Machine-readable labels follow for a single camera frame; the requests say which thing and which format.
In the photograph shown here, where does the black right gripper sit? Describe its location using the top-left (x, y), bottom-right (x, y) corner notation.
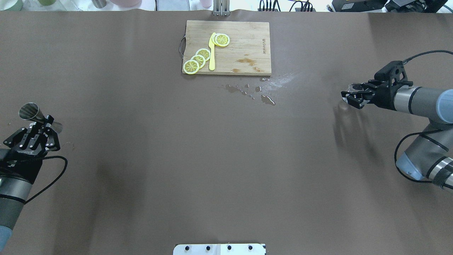
top-left (341, 80), bottom-right (398, 110)

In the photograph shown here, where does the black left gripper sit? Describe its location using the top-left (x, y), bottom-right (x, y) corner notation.
top-left (0, 122), bottom-right (60, 183)

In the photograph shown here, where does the clear glass shaker cup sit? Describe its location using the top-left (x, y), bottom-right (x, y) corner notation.
top-left (343, 83), bottom-right (363, 105)

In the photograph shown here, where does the steel jigger measuring cup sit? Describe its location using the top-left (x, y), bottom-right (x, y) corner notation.
top-left (18, 103), bottom-right (63, 134)

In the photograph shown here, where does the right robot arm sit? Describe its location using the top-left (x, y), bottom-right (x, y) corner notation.
top-left (341, 80), bottom-right (452, 192)

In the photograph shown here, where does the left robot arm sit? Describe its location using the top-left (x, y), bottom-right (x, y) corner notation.
top-left (0, 115), bottom-right (60, 250)

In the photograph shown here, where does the lemon slice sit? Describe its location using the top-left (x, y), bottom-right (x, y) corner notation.
top-left (182, 59), bottom-right (200, 75)
top-left (213, 33), bottom-right (231, 47)
top-left (196, 48), bottom-right (211, 61)
top-left (191, 54), bottom-right (206, 69)

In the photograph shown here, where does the wooden cutting board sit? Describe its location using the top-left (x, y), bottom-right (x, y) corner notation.
top-left (183, 20), bottom-right (272, 76)

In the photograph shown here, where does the yellow plastic knife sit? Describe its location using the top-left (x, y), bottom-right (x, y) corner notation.
top-left (208, 32), bottom-right (216, 71)

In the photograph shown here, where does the white mounting pillar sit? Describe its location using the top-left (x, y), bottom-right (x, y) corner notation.
top-left (173, 243), bottom-right (267, 255)

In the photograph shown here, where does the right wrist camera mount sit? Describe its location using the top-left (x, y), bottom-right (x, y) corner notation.
top-left (374, 60), bottom-right (414, 88)

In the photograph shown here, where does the aluminium frame post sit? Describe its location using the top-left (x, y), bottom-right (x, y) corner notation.
top-left (212, 0), bottom-right (231, 17)

